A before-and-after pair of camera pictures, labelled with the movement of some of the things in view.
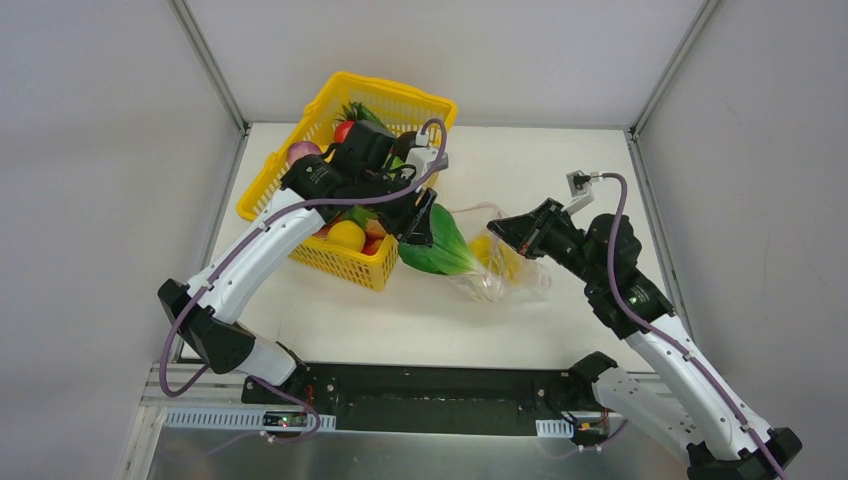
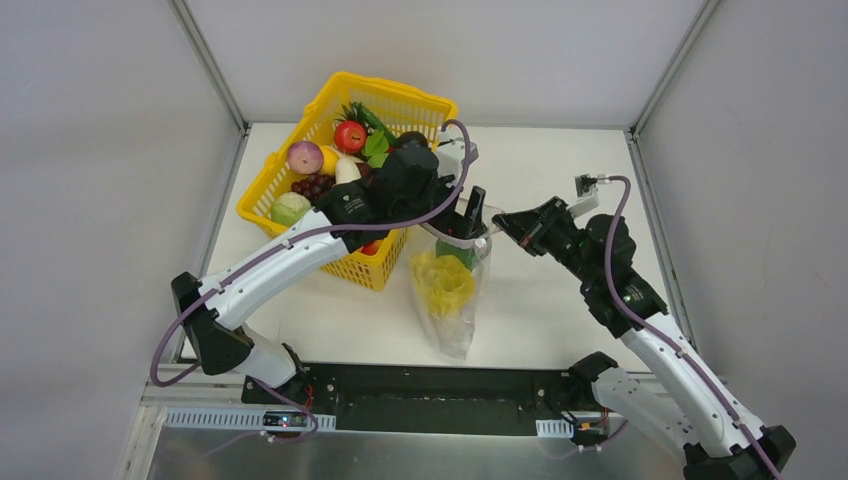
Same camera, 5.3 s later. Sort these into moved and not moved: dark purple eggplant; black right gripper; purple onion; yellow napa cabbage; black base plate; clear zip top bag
Moved: clear zip top bag; yellow napa cabbage
Not moved: dark purple eggplant; black right gripper; black base plate; purple onion
